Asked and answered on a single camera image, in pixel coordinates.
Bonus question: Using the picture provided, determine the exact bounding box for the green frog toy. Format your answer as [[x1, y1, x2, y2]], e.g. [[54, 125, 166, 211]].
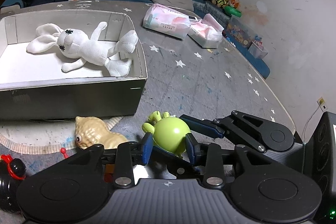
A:
[[142, 111, 191, 157]]

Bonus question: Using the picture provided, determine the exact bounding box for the beige peanut toy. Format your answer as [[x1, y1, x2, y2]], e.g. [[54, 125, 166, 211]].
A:
[[75, 117, 128, 149]]

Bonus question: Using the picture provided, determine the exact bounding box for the small red alien toy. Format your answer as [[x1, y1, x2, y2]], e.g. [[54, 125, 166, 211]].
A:
[[60, 147, 69, 159]]

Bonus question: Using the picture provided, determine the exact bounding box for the small tissue pack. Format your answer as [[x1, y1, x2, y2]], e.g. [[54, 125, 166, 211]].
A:
[[188, 14, 224, 49]]

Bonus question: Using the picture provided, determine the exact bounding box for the clear toy storage box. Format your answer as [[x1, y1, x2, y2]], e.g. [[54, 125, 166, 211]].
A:
[[226, 15, 268, 59]]

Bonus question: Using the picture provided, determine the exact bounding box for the white cardboard box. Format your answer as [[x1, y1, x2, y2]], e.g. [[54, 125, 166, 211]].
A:
[[1, 9, 147, 120]]

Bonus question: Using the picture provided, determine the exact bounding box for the black haired red doll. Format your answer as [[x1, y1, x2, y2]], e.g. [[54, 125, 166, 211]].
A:
[[0, 154, 26, 213]]

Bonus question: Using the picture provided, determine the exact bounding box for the green toy bottle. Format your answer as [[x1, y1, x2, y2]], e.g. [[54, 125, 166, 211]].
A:
[[224, 6, 242, 18]]

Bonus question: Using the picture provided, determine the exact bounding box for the white plush rabbit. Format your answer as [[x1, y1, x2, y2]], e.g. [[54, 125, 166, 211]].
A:
[[26, 22, 138, 77]]

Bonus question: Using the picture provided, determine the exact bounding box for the large tissue pack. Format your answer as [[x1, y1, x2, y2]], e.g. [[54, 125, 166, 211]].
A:
[[142, 4, 191, 40]]

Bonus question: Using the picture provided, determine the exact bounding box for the yellow bear plush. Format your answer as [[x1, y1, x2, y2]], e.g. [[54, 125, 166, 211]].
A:
[[214, 0, 240, 9]]

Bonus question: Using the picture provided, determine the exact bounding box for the wall power socket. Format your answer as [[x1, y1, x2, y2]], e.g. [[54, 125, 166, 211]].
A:
[[317, 97, 328, 112]]

